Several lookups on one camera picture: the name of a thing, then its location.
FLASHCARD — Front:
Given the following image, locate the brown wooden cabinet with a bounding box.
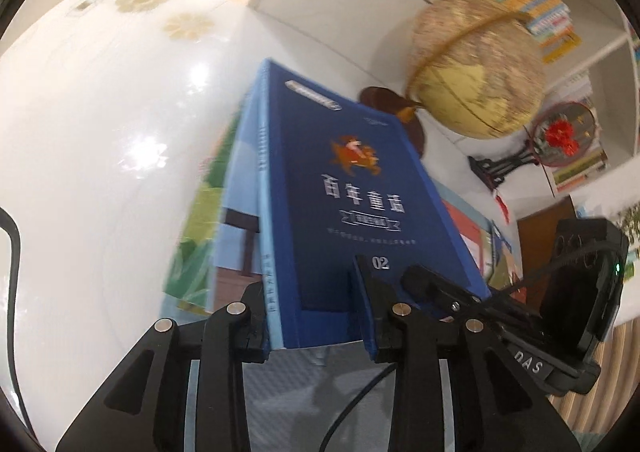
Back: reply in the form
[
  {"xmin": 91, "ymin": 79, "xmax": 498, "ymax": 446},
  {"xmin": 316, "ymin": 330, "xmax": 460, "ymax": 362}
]
[{"xmin": 517, "ymin": 195, "xmax": 581, "ymax": 283}]

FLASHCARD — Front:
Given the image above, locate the round embroidered fan ornament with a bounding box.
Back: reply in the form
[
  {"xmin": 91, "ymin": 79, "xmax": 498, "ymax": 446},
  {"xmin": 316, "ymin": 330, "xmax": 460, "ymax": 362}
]
[{"xmin": 530, "ymin": 101, "xmax": 603, "ymax": 168}]

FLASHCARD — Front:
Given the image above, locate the colourful illustrated picture book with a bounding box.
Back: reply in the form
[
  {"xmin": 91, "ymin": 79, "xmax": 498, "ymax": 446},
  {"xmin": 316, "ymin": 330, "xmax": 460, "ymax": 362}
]
[{"xmin": 440, "ymin": 199, "xmax": 523, "ymax": 290}]

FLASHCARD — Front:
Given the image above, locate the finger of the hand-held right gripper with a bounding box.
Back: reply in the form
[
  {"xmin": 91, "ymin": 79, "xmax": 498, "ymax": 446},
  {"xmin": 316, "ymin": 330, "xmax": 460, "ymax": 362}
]
[{"xmin": 402, "ymin": 265, "xmax": 544, "ymax": 334}]

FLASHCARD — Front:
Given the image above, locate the light blue book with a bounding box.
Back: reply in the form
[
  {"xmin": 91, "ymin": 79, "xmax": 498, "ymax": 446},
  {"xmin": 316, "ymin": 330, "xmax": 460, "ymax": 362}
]
[{"xmin": 234, "ymin": 77, "xmax": 266, "ymax": 233}]

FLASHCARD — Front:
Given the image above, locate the white green potted plant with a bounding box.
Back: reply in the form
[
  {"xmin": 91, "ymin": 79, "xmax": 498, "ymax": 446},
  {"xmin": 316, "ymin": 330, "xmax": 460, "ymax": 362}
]
[{"xmin": 617, "ymin": 205, "xmax": 640, "ymax": 249}]

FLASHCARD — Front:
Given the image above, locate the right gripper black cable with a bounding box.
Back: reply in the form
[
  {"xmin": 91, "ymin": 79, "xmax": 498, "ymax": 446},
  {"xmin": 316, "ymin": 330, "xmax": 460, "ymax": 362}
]
[{"xmin": 320, "ymin": 237, "xmax": 618, "ymax": 452}]

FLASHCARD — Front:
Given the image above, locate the blue quilted table mat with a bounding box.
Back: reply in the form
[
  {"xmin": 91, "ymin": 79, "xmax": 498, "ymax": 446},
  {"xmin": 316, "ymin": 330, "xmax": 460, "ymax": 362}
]
[{"xmin": 182, "ymin": 192, "xmax": 526, "ymax": 452}]

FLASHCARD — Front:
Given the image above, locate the striped beige rug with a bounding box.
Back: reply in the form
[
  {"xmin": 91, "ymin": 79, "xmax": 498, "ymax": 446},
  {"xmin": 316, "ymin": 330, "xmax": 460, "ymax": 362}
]
[{"xmin": 545, "ymin": 317, "xmax": 640, "ymax": 452}]

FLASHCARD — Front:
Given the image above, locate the navy blue thick book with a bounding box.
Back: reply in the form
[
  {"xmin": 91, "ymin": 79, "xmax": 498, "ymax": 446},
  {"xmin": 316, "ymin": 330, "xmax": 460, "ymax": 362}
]
[{"xmin": 252, "ymin": 57, "xmax": 493, "ymax": 350}]

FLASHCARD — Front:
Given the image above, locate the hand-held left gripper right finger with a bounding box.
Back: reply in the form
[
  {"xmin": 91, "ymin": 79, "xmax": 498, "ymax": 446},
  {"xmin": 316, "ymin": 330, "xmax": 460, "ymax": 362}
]
[{"xmin": 352, "ymin": 255, "xmax": 583, "ymax": 452}]

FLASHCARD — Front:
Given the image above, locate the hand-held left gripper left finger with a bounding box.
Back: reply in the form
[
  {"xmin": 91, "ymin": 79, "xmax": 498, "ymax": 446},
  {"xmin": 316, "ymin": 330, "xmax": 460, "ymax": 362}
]
[{"xmin": 55, "ymin": 282, "xmax": 273, "ymax": 452}]

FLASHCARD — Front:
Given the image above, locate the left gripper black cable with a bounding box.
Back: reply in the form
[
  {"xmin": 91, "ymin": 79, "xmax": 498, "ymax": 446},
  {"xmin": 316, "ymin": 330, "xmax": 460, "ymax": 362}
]
[{"xmin": 0, "ymin": 207, "xmax": 33, "ymax": 435}]

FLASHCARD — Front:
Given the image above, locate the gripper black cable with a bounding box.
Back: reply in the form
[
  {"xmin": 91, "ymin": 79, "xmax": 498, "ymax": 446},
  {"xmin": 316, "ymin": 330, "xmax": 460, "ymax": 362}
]
[
  {"xmin": 320, "ymin": 237, "xmax": 618, "ymax": 452},
  {"xmin": 0, "ymin": 207, "xmax": 33, "ymax": 435}
]

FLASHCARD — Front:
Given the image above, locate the black carved fan stand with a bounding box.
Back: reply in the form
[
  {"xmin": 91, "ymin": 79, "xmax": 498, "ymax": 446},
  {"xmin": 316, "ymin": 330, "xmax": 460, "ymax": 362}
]
[{"xmin": 467, "ymin": 137, "xmax": 543, "ymax": 188}]

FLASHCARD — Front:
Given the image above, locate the landscape cover picture book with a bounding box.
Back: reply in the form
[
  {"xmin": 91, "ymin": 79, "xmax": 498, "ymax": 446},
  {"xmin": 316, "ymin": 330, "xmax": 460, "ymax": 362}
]
[{"xmin": 162, "ymin": 112, "xmax": 263, "ymax": 318}]

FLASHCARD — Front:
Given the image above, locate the yellow antique globe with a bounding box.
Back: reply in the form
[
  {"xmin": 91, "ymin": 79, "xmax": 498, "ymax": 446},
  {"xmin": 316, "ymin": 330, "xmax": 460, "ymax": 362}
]
[{"xmin": 405, "ymin": 0, "xmax": 547, "ymax": 140}]

